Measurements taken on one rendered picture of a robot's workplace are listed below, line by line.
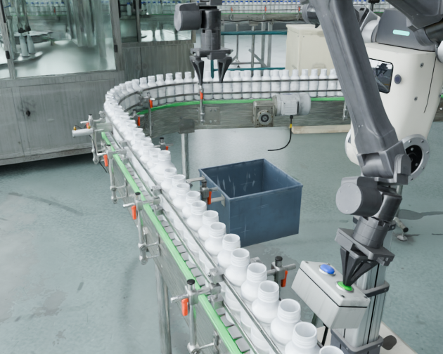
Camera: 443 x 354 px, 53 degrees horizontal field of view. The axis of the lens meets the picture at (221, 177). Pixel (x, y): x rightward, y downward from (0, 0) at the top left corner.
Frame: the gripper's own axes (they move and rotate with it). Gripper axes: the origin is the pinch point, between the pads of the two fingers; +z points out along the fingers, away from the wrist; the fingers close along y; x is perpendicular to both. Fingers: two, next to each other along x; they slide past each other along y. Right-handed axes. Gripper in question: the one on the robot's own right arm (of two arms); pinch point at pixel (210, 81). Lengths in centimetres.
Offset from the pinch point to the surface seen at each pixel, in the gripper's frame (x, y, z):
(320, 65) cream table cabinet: -295, -258, 58
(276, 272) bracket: 51, 6, 32
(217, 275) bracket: 51, 20, 29
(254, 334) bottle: 65, 19, 33
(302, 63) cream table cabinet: -303, -237, 56
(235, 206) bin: -9, -13, 48
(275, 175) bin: -28, -42, 48
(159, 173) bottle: 1.7, 17.3, 26.1
